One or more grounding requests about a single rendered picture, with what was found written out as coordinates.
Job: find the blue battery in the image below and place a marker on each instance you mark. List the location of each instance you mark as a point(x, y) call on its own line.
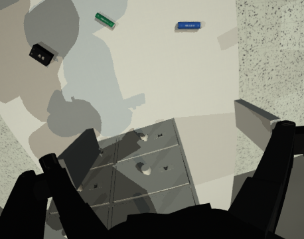
point(189, 25)

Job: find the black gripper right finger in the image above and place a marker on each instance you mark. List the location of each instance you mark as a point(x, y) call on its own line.
point(257, 207)

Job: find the green aaa battery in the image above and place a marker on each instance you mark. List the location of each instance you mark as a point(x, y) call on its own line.
point(105, 20)

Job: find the small grey chest of drawers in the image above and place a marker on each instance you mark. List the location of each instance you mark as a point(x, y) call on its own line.
point(111, 204)

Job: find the black nine-volt battery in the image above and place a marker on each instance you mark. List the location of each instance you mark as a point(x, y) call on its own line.
point(41, 54)

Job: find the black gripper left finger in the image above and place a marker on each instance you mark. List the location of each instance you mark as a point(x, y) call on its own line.
point(24, 214)

